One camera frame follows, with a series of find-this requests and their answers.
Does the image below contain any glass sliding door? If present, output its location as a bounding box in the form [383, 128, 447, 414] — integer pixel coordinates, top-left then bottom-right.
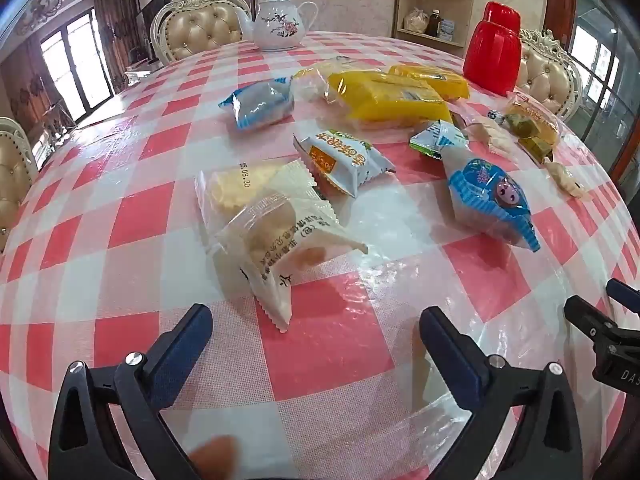
[570, 0, 632, 161]

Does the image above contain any small yellow snack packet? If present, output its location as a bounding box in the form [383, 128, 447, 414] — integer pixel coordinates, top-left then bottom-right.
[389, 63, 471, 102]

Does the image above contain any large yellow snack packet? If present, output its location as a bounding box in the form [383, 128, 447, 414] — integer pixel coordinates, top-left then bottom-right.
[326, 69, 455, 130]

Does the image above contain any blue grey snack packet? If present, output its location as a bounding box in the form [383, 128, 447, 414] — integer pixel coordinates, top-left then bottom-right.
[218, 76, 295, 132]

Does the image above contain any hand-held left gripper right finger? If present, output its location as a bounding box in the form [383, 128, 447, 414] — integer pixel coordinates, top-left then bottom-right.
[419, 306, 601, 480]

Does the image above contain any white carved television cabinet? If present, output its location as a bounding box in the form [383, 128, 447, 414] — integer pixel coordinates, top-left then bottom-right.
[122, 57, 166, 83]

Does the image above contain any red white checkered tablecloth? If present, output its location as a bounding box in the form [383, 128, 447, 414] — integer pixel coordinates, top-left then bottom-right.
[0, 30, 640, 480]

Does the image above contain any person's left hand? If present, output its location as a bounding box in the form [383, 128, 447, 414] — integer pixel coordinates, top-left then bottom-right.
[191, 435, 239, 480]

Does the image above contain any clear bag of white food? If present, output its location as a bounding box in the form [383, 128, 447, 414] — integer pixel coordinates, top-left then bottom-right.
[404, 7, 430, 36]

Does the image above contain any clear pastry packet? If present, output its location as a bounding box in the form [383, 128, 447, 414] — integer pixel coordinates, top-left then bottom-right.
[214, 191, 369, 334]

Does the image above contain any white wrapped candy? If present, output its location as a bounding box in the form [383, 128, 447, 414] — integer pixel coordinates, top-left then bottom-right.
[464, 120, 517, 157]
[544, 159, 587, 200]

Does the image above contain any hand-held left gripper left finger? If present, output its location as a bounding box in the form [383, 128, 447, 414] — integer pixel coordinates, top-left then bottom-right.
[47, 303, 216, 480]

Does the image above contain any clear cracker packet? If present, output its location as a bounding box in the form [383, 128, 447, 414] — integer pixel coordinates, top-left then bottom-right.
[194, 159, 321, 226]

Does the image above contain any glass balcony door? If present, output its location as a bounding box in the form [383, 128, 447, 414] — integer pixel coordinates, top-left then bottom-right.
[39, 9, 114, 122]

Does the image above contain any clear packet of green cakes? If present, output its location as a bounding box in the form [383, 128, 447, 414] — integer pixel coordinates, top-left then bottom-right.
[501, 91, 564, 166]

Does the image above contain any white floral teapot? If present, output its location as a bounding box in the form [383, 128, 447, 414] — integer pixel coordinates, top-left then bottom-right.
[235, 0, 319, 53]

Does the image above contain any white packet orange label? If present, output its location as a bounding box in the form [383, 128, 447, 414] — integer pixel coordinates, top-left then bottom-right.
[292, 129, 397, 199]

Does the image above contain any cream tufted carved chair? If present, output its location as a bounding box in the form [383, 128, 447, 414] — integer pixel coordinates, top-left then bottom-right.
[150, 0, 252, 67]
[516, 29, 584, 122]
[0, 117, 39, 253]

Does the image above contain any red thermos jug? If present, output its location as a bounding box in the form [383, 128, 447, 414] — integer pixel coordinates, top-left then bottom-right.
[462, 2, 524, 96]

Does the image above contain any green white snack packet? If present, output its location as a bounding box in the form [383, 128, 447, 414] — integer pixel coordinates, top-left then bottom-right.
[409, 119, 470, 162]

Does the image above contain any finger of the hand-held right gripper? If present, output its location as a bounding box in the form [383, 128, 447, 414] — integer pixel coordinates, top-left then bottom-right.
[606, 279, 640, 312]
[565, 296, 640, 357]

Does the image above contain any brown curtain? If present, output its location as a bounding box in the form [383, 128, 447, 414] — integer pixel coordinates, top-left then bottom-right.
[94, 0, 147, 92]

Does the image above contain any flat screen television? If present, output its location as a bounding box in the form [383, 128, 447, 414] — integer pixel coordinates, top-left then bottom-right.
[140, 0, 166, 52]

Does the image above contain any blue cartoon snack packet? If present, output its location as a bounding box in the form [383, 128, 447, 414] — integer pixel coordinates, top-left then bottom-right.
[440, 146, 542, 252]

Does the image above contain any white bun clear packet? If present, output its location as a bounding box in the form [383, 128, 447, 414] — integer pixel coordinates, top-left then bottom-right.
[291, 56, 353, 103]

